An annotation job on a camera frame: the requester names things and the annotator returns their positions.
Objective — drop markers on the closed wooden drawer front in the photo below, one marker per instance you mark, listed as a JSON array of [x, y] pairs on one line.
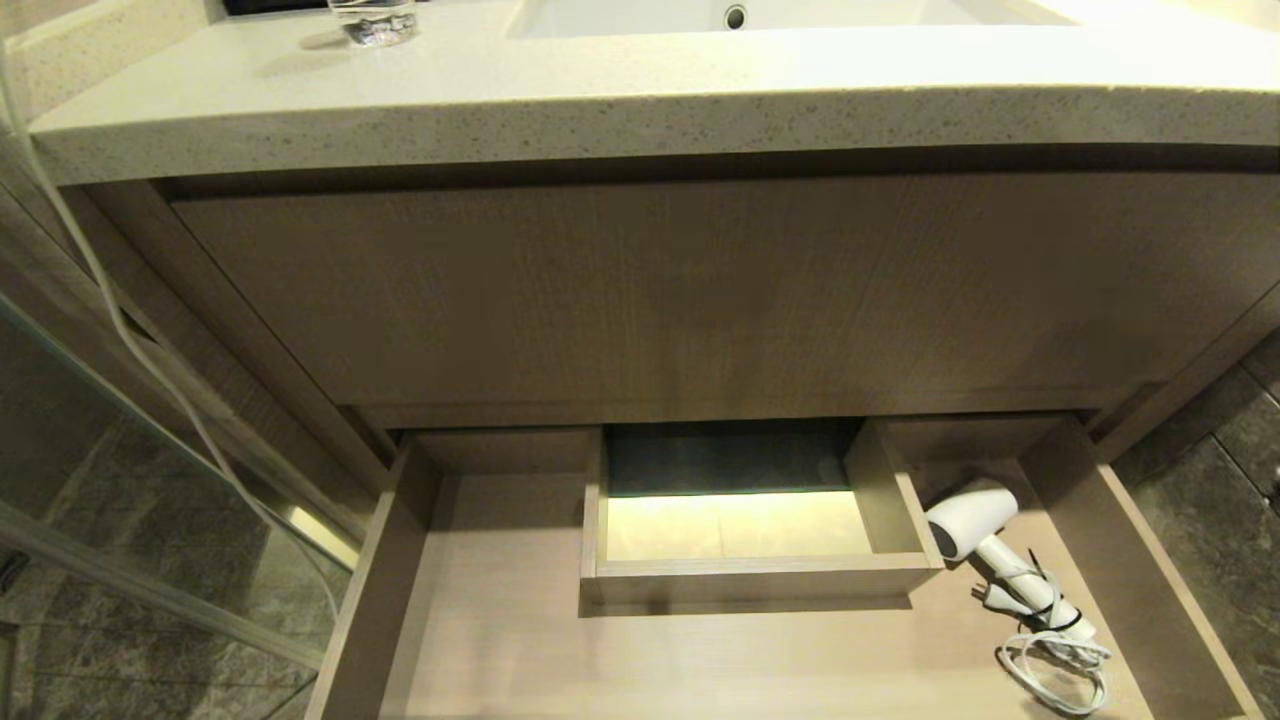
[[700, 290]]

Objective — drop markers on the open wooden drawer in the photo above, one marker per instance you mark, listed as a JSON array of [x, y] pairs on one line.
[[520, 640]]

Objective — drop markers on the white hair dryer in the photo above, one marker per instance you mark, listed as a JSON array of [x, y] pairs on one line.
[[975, 520]]

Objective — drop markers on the speckled stone countertop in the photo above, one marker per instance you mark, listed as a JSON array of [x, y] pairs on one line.
[[600, 100]]

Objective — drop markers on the white sink basin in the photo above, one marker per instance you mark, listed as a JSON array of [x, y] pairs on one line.
[[640, 15]]

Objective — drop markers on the wooden vanity cabinet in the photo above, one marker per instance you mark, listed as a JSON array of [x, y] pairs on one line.
[[250, 350]]

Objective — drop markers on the clear drinking glass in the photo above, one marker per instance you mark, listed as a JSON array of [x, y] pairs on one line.
[[372, 20]]

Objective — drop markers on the glass shower door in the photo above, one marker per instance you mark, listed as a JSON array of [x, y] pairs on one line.
[[120, 540]]

